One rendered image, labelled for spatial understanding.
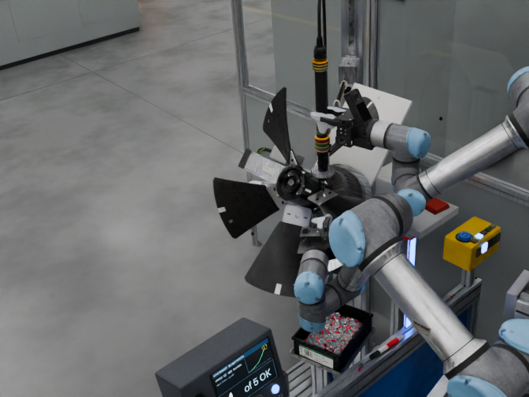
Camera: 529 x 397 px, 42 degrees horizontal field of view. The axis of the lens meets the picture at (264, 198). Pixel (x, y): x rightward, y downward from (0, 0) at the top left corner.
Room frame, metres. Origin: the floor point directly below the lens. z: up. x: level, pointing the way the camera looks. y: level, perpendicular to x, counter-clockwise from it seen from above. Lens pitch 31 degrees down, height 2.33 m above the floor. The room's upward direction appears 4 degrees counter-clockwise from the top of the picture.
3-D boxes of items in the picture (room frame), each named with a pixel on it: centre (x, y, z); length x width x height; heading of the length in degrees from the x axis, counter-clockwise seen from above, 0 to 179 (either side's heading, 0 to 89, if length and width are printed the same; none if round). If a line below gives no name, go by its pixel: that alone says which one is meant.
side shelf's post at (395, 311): (2.29, -0.54, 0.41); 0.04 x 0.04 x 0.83; 39
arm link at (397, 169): (1.66, -0.40, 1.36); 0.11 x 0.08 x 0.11; 172
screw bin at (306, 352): (1.60, -0.18, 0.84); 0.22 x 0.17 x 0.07; 144
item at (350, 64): (2.46, -0.36, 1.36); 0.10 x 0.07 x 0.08; 164
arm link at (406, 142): (1.67, -0.40, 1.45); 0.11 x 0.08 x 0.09; 49
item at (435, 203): (2.24, -0.66, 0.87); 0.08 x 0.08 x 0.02; 32
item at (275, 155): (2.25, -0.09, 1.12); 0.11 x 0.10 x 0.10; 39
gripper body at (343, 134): (1.78, -0.28, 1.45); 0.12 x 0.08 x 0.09; 49
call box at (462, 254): (1.76, -0.64, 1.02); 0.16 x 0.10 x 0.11; 129
